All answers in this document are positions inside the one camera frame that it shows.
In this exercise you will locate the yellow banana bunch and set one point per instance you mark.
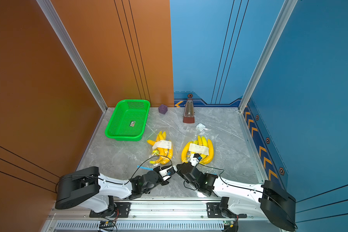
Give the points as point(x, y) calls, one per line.
point(202, 146)
point(161, 149)

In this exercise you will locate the green circuit board right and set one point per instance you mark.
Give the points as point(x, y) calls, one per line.
point(230, 226)

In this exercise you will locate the aluminium rail base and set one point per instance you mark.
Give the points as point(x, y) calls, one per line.
point(154, 215)

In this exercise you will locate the brown wooden metronome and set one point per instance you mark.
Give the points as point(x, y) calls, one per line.
point(189, 114)

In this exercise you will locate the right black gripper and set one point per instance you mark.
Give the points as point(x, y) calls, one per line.
point(179, 171)

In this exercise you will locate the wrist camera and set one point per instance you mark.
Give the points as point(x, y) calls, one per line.
point(167, 171)
point(195, 159)

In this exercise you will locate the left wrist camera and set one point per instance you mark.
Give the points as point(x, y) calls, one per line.
point(167, 171)

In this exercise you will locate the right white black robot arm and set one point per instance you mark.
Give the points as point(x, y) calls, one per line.
point(267, 200)

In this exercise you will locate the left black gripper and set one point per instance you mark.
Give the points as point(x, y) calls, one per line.
point(156, 170)

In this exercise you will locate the green circuit board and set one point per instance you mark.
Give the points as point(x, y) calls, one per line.
point(107, 225)
point(230, 226)

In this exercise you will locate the small white object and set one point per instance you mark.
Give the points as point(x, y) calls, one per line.
point(200, 126)

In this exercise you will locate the green circuit board left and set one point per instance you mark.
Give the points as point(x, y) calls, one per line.
point(107, 225)

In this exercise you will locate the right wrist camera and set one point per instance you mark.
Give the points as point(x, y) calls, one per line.
point(195, 159)

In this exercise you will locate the clear zip-top bag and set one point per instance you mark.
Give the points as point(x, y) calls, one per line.
point(210, 132)
point(155, 124)

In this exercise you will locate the green plastic basket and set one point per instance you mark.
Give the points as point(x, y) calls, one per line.
point(118, 127)

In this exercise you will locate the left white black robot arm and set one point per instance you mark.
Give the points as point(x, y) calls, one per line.
point(90, 189)

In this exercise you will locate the purple cube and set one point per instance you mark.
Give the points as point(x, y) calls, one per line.
point(163, 109)

